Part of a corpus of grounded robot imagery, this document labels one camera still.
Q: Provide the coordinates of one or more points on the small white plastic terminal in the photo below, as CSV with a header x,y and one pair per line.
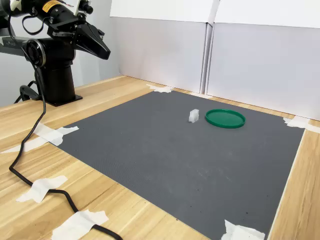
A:
x,y
193,117

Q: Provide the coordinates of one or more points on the round green lid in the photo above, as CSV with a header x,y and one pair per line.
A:
x,y
225,118

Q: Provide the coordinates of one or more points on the white tape piece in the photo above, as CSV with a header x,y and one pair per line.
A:
x,y
237,232
41,187
297,123
160,88
50,135
75,225
200,95

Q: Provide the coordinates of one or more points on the dark grey mat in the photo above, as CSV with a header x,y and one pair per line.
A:
x,y
162,162

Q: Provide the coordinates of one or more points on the white camera box with board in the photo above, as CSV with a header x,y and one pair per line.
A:
x,y
80,7

